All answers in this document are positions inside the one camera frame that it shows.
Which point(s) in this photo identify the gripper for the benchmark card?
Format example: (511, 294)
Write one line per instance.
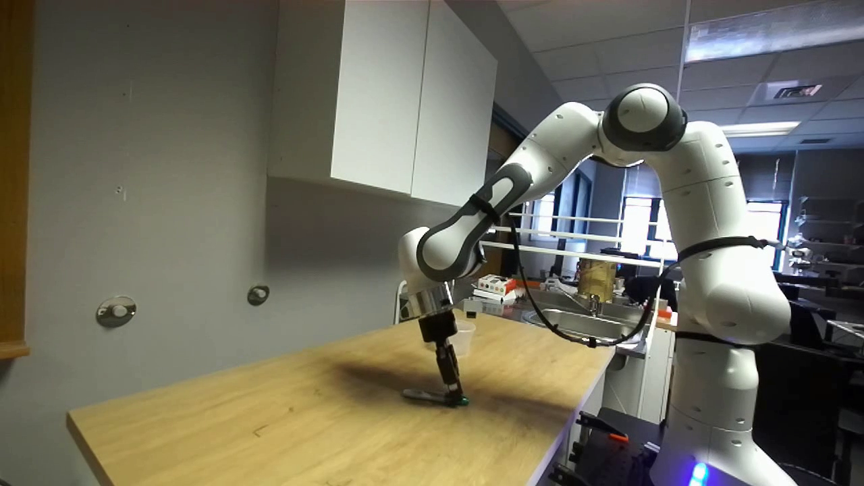
(436, 328)

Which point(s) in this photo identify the grey marker with green cap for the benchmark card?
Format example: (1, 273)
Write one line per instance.
(429, 396)

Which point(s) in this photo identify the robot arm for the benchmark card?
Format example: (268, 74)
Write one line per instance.
(715, 175)

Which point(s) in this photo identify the clear plastic bowl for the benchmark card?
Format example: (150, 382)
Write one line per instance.
(464, 339)

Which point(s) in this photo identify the stack of small boxes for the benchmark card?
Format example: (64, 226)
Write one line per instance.
(495, 287)

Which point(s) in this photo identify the steel sink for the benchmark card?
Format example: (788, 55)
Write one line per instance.
(574, 322)

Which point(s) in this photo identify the amber plastic container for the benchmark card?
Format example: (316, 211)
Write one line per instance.
(598, 279)

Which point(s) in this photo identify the white base cabinet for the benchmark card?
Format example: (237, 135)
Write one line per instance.
(641, 378)

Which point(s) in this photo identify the white cabinet door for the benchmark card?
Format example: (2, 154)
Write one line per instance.
(378, 94)
(455, 115)

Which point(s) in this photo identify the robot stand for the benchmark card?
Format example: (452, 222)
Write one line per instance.
(611, 455)

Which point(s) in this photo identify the window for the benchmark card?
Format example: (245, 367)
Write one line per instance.
(766, 226)
(638, 226)

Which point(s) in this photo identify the bench with lab equipment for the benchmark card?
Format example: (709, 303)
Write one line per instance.
(827, 263)

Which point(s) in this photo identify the ceiling light panel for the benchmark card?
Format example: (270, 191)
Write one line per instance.
(769, 30)

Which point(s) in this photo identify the white rail rack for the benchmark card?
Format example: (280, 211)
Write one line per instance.
(574, 236)

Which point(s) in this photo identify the round metal wall plate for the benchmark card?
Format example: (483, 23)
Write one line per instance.
(258, 294)
(116, 311)

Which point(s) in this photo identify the white wall cabinet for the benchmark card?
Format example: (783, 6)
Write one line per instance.
(378, 94)

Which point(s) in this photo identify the wooden frame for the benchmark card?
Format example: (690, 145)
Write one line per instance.
(12, 175)

